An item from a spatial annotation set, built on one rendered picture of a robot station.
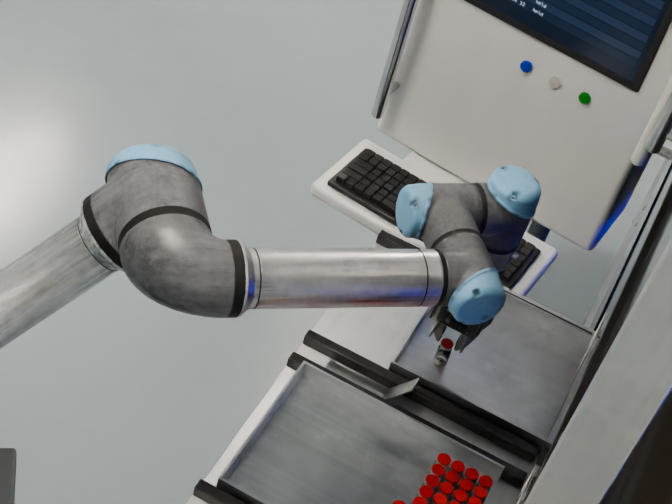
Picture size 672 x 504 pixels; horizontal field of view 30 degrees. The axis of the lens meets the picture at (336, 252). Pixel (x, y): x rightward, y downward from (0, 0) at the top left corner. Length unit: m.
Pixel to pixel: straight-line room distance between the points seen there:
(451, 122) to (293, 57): 1.69
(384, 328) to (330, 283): 0.52
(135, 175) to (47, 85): 2.23
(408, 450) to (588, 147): 0.72
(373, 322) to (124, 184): 0.62
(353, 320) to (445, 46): 0.60
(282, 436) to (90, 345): 1.28
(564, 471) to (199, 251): 0.49
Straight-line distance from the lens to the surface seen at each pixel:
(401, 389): 1.92
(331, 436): 1.88
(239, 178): 3.57
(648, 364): 1.23
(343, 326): 2.03
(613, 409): 1.28
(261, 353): 3.13
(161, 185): 1.55
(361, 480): 1.85
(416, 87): 2.44
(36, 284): 1.65
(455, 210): 1.68
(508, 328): 2.12
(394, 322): 2.06
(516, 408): 2.01
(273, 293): 1.52
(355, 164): 2.40
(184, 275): 1.48
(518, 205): 1.72
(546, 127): 2.34
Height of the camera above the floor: 2.35
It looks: 43 degrees down
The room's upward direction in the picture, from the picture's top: 16 degrees clockwise
